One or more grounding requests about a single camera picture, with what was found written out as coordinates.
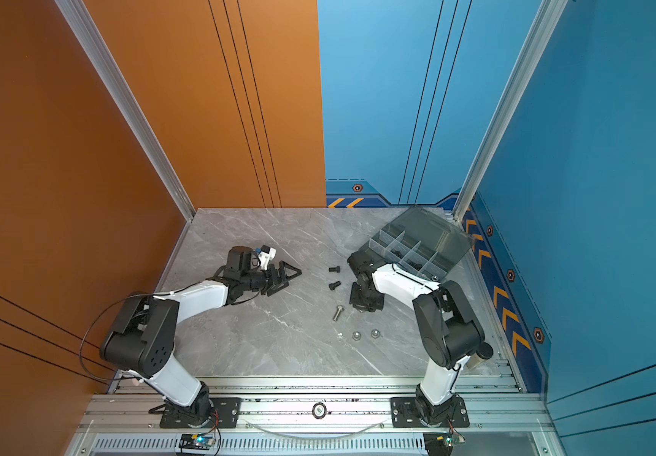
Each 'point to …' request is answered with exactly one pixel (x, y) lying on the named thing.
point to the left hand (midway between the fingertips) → (296, 276)
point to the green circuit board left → (196, 442)
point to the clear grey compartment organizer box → (422, 239)
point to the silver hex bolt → (339, 309)
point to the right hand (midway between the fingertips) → (357, 307)
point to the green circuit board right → (441, 444)
